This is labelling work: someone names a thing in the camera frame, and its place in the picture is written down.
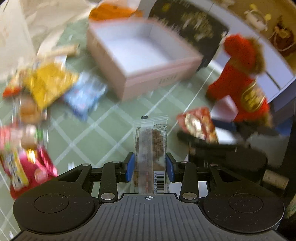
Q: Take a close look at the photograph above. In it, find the white cabinet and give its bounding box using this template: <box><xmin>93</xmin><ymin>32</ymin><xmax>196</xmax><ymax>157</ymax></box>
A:
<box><xmin>254</xmin><ymin>39</ymin><xmax>296</xmax><ymax>102</ymax></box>

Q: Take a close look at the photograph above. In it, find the orange tissue box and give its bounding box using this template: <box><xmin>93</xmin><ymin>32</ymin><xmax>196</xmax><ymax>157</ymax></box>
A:
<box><xmin>89</xmin><ymin>0</ymin><xmax>144</xmax><ymax>21</ymax></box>

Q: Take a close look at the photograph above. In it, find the clear bag of blue candies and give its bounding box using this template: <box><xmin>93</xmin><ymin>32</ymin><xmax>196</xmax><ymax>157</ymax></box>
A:
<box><xmin>62</xmin><ymin>72</ymin><xmax>108</xmax><ymax>121</ymax></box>

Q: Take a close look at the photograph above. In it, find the pink snack packet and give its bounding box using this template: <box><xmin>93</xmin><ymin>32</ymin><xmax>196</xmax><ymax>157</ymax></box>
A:
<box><xmin>0</xmin><ymin>123</ymin><xmax>44</xmax><ymax>153</ymax></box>

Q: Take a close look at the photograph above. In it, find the red plush toy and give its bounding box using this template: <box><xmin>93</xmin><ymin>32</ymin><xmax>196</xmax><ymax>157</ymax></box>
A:
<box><xmin>206</xmin><ymin>34</ymin><xmax>280</xmax><ymax>137</ymax></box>

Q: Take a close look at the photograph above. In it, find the yellow and red snack packet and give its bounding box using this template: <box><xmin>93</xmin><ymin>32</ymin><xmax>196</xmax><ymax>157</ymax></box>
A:
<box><xmin>0</xmin><ymin>151</ymin><xmax>29</xmax><ymax>190</ymax></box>

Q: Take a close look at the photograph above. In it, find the green checked tablecloth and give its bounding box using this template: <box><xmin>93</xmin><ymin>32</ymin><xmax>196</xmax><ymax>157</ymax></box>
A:
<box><xmin>0</xmin><ymin>19</ymin><xmax>236</xmax><ymax>200</ymax></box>

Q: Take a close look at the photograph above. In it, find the round brown wrapped pastry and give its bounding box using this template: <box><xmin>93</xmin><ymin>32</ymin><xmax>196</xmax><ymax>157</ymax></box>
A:
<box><xmin>18</xmin><ymin>95</ymin><xmax>47</xmax><ymax>126</ymax></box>

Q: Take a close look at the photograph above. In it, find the black printed bag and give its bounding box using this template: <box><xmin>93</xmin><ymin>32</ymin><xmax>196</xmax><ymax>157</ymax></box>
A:
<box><xmin>148</xmin><ymin>0</ymin><xmax>229</xmax><ymax>70</ymax></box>

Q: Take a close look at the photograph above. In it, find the cartoon printed poster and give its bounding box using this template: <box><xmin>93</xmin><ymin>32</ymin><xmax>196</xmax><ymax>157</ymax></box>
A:
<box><xmin>213</xmin><ymin>0</ymin><xmax>296</xmax><ymax>70</ymax></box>

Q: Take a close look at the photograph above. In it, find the pink cardboard box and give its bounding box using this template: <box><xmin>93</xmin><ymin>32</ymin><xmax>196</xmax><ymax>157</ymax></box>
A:
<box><xmin>86</xmin><ymin>18</ymin><xmax>204</xmax><ymax>101</ymax></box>

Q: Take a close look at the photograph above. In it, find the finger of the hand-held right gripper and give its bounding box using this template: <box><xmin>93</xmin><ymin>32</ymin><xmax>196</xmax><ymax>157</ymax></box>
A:
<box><xmin>177</xmin><ymin>132</ymin><xmax>236</xmax><ymax>151</ymax></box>
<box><xmin>211</xmin><ymin>119</ymin><xmax>279</xmax><ymax>137</ymax></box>

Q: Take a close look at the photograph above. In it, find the cardboard tube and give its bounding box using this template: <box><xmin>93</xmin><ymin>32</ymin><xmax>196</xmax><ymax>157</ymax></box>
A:
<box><xmin>262</xmin><ymin>169</ymin><xmax>290</xmax><ymax>189</ymax></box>

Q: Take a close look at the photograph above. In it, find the dark red food picture packet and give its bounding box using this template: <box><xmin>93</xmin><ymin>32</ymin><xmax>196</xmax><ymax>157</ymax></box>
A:
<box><xmin>9</xmin><ymin>146</ymin><xmax>58</xmax><ymax>200</ymax></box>

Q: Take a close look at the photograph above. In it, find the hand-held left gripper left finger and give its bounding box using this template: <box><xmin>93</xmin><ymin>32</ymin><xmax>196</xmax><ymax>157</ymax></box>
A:
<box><xmin>59</xmin><ymin>152</ymin><xmax>136</xmax><ymax>202</ymax></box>

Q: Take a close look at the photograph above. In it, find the small red snack packet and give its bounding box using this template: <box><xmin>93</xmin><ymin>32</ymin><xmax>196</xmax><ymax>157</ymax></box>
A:
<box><xmin>2</xmin><ymin>83</ymin><xmax>23</xmax><ymax>98</ymax></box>

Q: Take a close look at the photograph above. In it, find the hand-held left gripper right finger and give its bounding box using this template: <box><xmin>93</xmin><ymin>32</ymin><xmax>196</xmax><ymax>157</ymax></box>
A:
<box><xmin>165</xmin><ymin>152</ymin><xmax>234</xmax><ymax>202</ymax></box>

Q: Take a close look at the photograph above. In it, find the clear-wrapped brown snack bar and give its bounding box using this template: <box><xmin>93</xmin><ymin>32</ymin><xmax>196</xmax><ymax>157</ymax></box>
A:
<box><xmin>132</xmin><ymin>115</ymin><xmax>170</xmax><ymax>194</ymax></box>

